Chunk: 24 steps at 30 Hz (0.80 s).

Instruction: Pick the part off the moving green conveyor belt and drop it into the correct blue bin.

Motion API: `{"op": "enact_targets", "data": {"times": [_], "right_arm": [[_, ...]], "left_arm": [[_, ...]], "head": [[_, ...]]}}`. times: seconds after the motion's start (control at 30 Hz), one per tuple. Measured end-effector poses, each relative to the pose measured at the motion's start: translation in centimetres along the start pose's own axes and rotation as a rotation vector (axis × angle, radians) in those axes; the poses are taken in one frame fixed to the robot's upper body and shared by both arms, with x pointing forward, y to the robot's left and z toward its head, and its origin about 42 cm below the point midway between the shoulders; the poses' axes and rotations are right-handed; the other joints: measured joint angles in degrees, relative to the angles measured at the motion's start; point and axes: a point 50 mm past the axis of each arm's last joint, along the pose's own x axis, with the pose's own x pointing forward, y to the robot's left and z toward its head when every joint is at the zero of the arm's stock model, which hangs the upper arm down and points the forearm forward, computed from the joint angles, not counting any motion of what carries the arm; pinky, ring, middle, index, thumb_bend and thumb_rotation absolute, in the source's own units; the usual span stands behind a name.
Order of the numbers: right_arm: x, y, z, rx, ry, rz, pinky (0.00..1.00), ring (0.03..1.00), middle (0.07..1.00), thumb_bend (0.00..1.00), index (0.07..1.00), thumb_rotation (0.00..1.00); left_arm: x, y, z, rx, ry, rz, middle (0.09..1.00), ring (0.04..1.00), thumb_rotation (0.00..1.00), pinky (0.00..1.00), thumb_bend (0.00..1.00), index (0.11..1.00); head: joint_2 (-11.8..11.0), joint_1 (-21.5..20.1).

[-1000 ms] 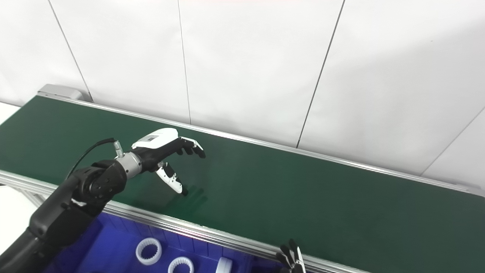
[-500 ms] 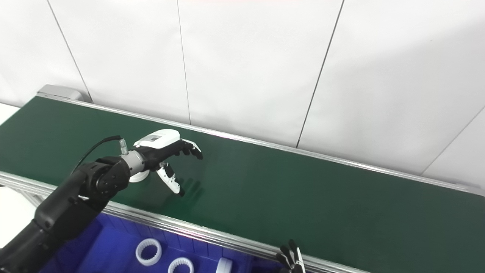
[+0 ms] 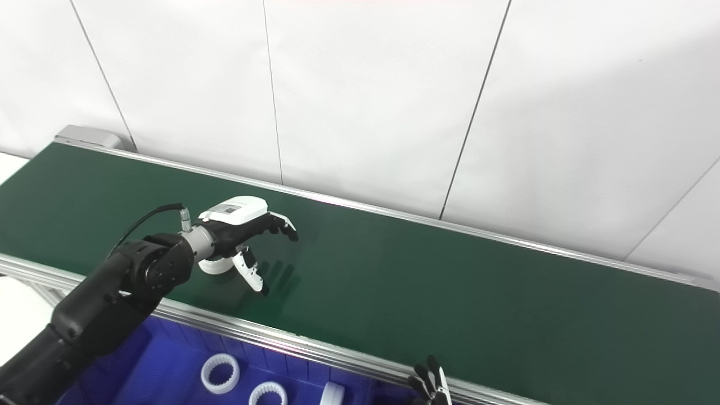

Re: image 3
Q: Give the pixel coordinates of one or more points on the aluminium conveyor support leg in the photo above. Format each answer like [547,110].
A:
[42,292]

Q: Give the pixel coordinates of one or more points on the blue bin with white parts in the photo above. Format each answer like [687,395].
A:
[163,360]

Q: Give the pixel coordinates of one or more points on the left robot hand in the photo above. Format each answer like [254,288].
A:
[233,216]

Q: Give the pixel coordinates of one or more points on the green conveyor belt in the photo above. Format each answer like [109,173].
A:
[253,334]
[450,292]

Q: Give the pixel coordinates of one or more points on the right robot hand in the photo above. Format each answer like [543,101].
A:
[430,388]

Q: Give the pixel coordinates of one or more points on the grey conveyor end housing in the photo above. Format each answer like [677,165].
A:
[90,136]

